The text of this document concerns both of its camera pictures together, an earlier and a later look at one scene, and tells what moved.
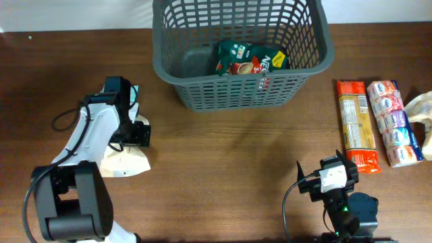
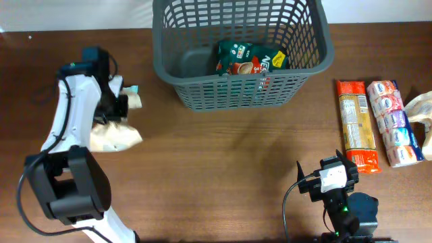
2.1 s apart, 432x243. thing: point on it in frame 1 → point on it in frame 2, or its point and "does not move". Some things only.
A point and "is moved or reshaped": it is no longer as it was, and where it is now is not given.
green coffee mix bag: x=237 y=58 does not move
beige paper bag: x=133 y=159 is moved or reshaped
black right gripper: x=315 y=182 does not move
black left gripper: x=142 y=136 → x=113 y=110
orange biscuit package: x=359 y=138 does not move
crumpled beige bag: x=420 y=110 does not move
